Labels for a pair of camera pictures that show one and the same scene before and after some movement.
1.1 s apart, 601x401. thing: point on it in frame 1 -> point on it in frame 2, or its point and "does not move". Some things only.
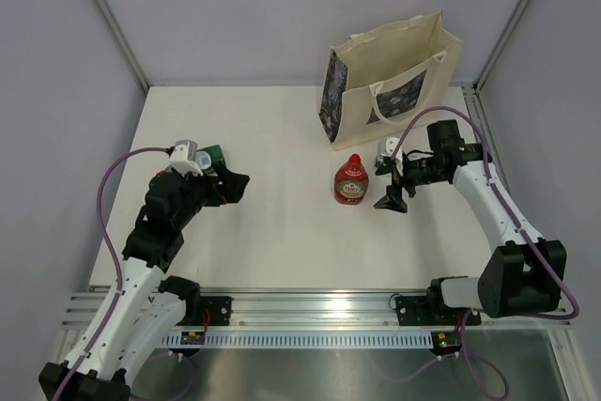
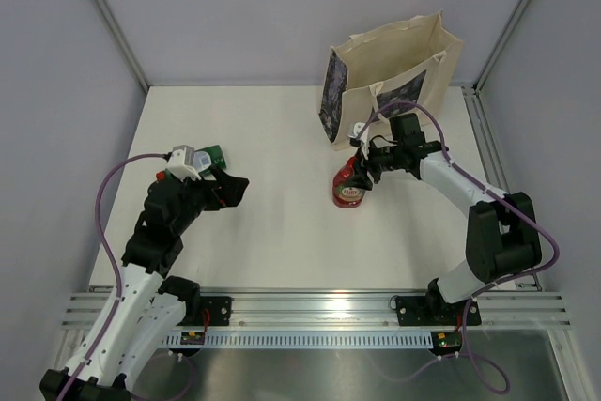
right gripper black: x=393 y=198 -> x=361 y=179
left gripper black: x=230 y=189 does not move
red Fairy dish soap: x=351 y=181 does not move
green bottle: x=208 y=156 does not move
